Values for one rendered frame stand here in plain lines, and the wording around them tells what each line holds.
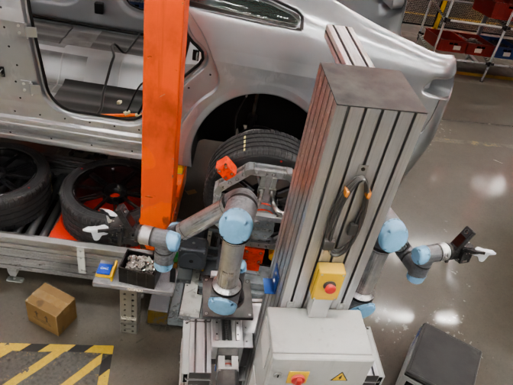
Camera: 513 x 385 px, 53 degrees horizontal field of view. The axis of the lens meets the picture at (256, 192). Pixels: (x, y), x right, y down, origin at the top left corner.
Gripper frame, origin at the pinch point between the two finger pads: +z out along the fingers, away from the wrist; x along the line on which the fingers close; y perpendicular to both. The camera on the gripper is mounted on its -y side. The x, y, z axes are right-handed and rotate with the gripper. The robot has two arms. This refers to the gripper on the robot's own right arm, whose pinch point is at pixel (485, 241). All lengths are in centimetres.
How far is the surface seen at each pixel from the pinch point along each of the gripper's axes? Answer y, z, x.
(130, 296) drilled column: 80, -140, -85
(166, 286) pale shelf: 69, -122, -77
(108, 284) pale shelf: 68, -151, -84
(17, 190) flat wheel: 52, -196, -162
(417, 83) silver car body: -40, 13, -86
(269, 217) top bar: 18, -76, -60
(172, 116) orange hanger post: -27, -120, -83
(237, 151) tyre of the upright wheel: -2, -83, -94
